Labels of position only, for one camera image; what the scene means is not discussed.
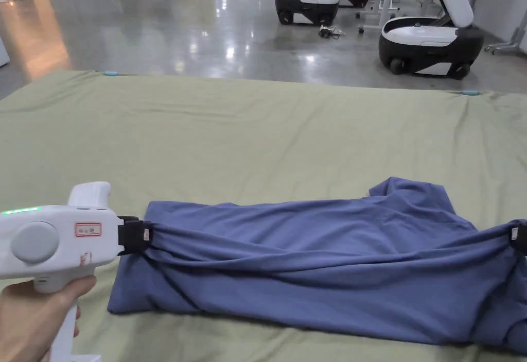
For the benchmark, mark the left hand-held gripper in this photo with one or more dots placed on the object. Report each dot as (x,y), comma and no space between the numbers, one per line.
(61,230)

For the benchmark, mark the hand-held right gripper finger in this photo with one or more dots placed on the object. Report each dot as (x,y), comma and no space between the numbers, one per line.
(519,240)

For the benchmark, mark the dark blue shirt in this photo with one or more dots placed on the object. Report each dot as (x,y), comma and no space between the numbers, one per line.
(313,267)

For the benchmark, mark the person's left hand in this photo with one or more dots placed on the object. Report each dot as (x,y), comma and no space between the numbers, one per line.
(24,321)

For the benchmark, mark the bed with pale green sheet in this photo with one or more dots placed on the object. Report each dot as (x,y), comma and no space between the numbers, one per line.
(247,139)

